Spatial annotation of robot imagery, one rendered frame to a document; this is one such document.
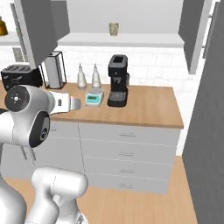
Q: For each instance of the grey base cupboard door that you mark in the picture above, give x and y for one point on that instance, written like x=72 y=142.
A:
x=61 y=153

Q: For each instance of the amber bottle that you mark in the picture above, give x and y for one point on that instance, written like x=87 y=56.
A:
x=2 y=26

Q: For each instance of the black coffee machine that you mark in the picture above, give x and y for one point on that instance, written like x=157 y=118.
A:
x=117 y=78

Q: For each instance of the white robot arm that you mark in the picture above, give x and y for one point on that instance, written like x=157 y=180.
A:
x=26 y=116

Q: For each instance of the clear drinking glass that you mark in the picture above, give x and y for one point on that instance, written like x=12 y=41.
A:
x=114 y=29

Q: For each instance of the grey cabinet door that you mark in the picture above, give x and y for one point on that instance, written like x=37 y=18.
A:
x=38 y=26
x=192 y=32

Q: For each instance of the black toaster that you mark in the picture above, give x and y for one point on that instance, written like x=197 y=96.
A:
x=20 y=76

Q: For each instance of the white wall cabinet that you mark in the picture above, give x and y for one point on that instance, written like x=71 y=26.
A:
x=122 y=40

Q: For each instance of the dark grey tall cabinet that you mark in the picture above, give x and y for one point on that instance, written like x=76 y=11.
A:
x=207 y=131

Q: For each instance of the white wall shelf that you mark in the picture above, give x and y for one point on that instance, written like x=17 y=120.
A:
x=8 y=38

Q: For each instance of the grey glass bottle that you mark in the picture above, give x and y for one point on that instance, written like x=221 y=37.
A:
x=81 y=78
x=96 y=78

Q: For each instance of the small grey drawer front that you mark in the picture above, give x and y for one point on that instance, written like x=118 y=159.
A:
x=65 y=129

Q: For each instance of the white kitchen scale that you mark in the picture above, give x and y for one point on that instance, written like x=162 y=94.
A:
x=94 y=98

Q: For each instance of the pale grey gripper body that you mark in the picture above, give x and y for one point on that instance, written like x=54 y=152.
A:
x=74 y=104

